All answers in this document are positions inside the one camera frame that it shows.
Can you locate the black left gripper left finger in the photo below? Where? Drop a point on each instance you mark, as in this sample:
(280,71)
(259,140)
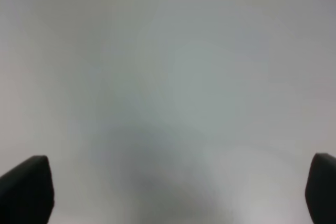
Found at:
(27,192)

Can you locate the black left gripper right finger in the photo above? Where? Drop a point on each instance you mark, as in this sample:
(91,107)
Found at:
(320,189)

